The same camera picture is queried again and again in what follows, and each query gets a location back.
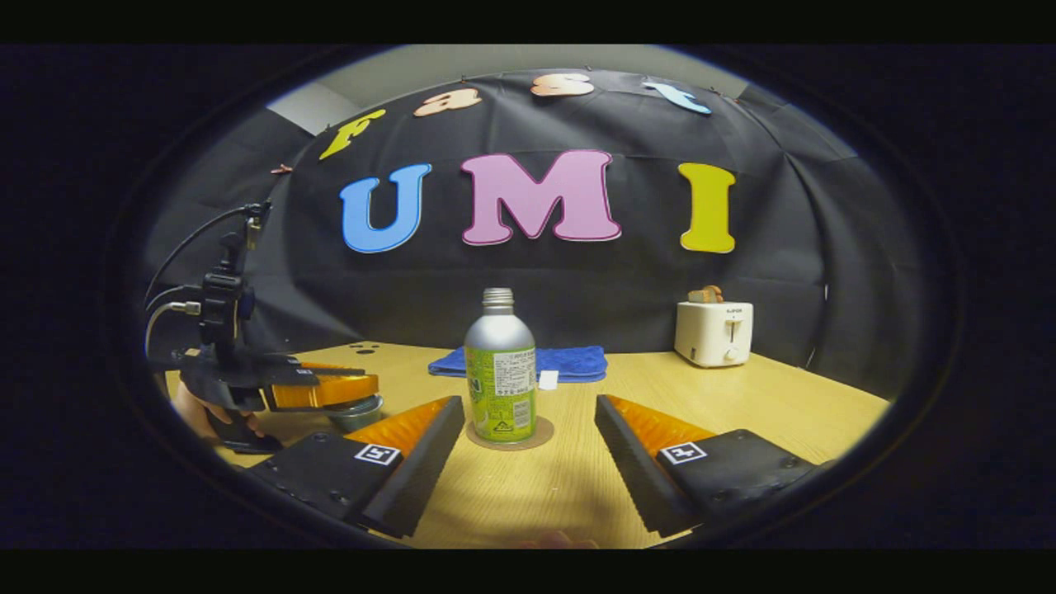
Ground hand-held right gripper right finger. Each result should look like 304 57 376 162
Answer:
594 394 818 539

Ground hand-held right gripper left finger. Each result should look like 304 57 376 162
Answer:
247 395 467 539

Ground white teacup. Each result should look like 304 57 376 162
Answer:
326 394 384 433

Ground round brown coaster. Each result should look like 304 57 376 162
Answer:
465 415 555 451

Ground silver green-label water bottle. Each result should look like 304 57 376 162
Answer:
464 287 538 445

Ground folded blue towel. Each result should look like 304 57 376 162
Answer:
427 345 609 384

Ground white toaster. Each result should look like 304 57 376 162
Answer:
674 300 754 369

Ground black backdrop cloth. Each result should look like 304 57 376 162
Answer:
140 70 933 397

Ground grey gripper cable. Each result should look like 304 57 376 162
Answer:
145 301 203 356

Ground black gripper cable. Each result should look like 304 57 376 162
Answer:
144 206 248 306

